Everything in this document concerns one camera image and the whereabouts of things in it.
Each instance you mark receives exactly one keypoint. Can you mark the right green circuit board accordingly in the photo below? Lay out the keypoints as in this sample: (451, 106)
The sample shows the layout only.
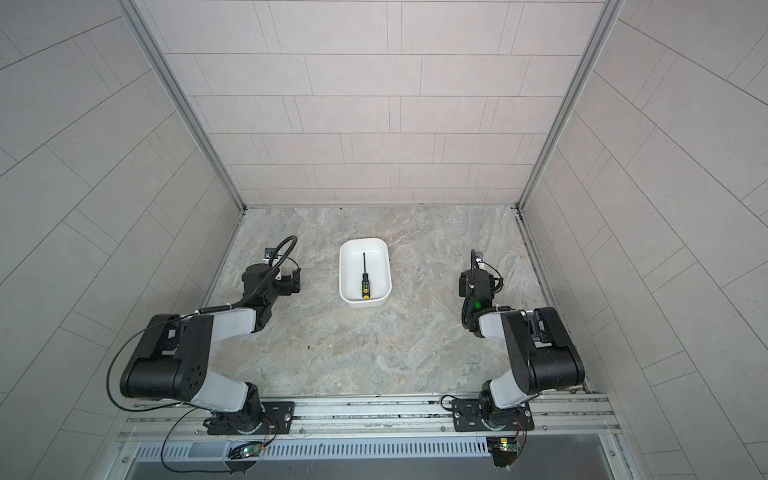
(504, 451)

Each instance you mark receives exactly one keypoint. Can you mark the metal corner post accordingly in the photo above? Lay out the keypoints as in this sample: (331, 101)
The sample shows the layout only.
(150, 48)
(588, 60)

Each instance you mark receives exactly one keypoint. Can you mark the green circuit board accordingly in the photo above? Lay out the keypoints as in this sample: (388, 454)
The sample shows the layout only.
(246, 451)
(504, 451)

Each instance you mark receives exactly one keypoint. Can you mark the left green circuit board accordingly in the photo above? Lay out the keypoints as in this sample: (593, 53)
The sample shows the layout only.
(246, 451)

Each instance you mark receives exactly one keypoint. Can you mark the metal corner post left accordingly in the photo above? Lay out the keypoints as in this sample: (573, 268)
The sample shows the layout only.
(150, 48)

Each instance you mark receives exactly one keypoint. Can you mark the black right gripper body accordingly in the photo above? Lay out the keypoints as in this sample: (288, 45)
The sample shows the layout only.
(466, 286)

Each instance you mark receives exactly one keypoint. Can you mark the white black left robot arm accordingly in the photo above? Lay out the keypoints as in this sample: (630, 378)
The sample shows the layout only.
(171, 359)

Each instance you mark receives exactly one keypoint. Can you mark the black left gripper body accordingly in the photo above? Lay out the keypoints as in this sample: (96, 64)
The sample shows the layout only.
(285, 286)

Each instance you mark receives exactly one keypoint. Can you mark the yellow black screwdriver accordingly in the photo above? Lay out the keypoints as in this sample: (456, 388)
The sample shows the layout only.
(365, 283)

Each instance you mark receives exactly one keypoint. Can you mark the white plastic bin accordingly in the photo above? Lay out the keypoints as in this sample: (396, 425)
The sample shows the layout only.
(351, 269)

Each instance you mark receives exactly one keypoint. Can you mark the metal corner post right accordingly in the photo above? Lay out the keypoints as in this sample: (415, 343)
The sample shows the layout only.
(588, 60)

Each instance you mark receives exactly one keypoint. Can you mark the white slotted cable duct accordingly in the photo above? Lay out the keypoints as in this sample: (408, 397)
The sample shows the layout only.
(216, 452)

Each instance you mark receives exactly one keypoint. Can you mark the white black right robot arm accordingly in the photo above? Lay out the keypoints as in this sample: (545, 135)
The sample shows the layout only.
(541, 357)

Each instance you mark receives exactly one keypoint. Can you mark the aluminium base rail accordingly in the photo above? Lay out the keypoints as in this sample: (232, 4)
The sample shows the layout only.
(416, 415)

